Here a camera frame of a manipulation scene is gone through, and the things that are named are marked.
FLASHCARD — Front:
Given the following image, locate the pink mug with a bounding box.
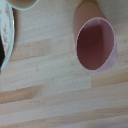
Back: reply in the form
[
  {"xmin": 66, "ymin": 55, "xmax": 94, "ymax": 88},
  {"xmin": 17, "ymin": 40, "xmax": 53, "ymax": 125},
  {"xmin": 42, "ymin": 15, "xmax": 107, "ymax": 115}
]
[{"xmin": 72, "ymin": 0, "xmax": 119, "ymax": 72}]

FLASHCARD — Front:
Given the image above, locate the white floral rim plate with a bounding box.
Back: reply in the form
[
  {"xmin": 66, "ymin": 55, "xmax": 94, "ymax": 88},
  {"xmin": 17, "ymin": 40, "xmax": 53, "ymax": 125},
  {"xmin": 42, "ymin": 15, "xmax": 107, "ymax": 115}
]
[{"xmin": 0, "ymin": 3, "xmax": 16, "ymax": 71}]

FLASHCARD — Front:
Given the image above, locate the small white bowl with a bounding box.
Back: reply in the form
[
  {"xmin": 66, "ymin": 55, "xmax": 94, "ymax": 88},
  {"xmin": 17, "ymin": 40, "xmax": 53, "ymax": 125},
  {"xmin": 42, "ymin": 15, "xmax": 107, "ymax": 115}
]
[{"xmin": 7, "ymin": 0, "xmax": 41, "ymax": 11}]

